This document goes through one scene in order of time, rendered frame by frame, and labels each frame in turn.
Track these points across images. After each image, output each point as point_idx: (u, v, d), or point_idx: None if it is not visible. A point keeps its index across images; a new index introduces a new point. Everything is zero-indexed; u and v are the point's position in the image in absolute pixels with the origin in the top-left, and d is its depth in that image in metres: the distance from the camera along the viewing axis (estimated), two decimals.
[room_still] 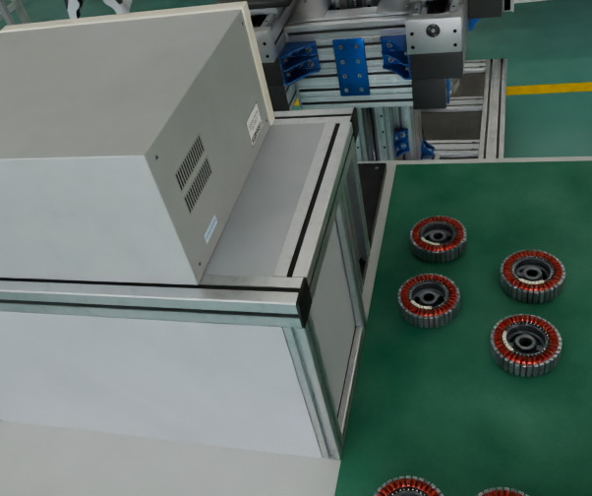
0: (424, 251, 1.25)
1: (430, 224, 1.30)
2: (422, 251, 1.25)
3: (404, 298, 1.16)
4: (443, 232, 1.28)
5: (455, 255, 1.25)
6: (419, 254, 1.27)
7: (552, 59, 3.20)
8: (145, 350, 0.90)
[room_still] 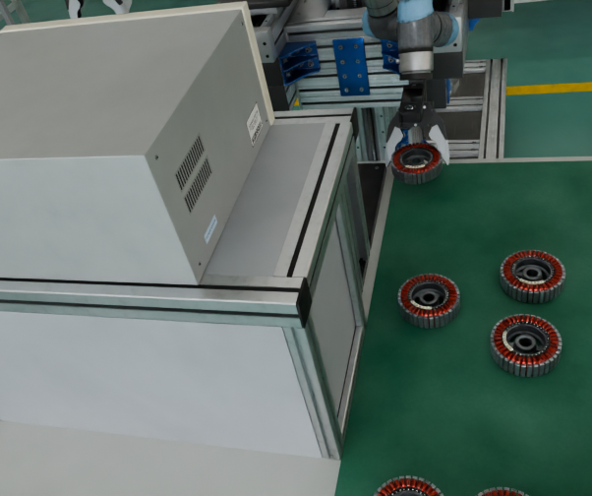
0: (415, 175, 1.36)
1: (404, 154, 1.42)
2: (412, 176, 1.36)
3: (404, 298, 1.16)
4: (418, 156, 1.41)
5: (440, 170, 1.38)
6: (409, 180, 1.38)
7: (552, 59, 3.20)
8: (145, 350, 0.90)
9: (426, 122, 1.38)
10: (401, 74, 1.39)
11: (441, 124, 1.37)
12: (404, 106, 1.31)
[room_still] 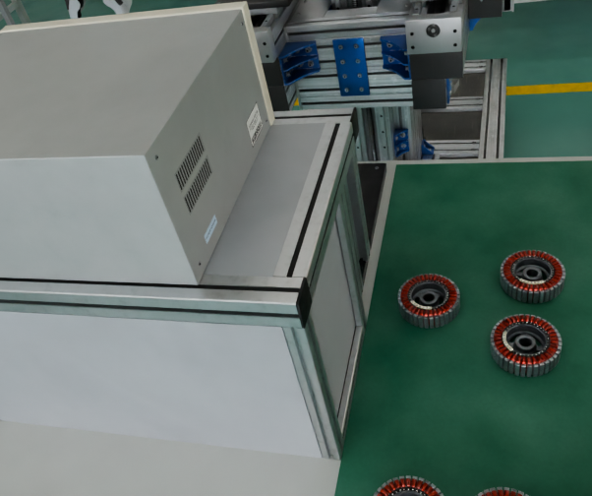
0: None
1: None
2: None
3: (404, 298, 1.16)
4: None
5: None
6: None
7: (552, 59, 3.20)
8: (145, 350, 0.90)
9: None
10: None
11: None
12: None
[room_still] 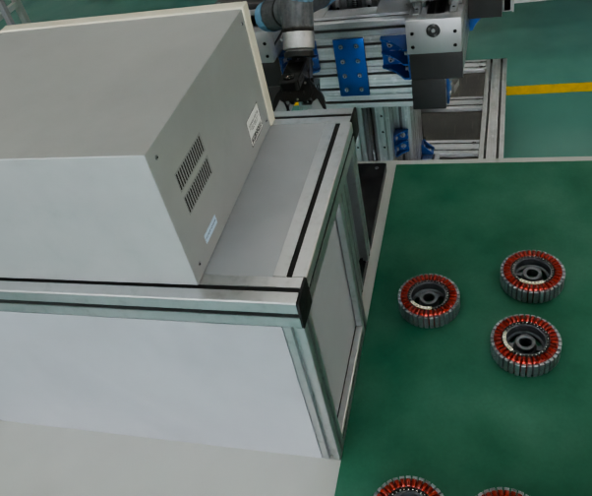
0: None
1: None
2: None
3: (404, 298, 1.16)
4: None
5: None
6: None
7: (552, 59, 3.20)
8: (145, 350, 0.90)
9: None
10: None
11: None
12: None
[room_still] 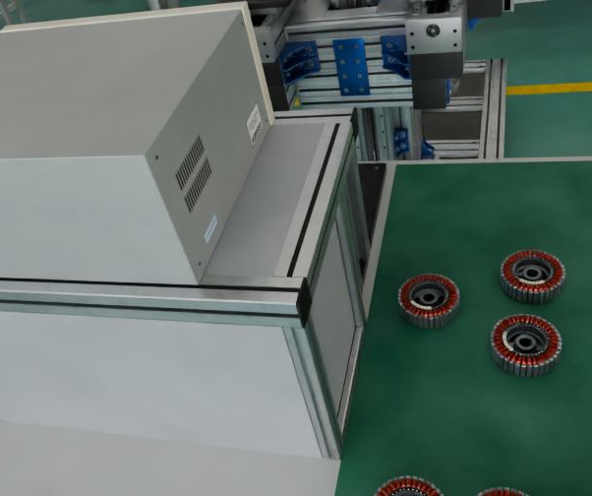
0: None
1: None
2: None
3: (404, 298, 1.16)
4: None
5: None
6: None
7: (552, 59, 3.20)
8: (145, 350, 0.90)
9: None
10: None
11: None
12: None
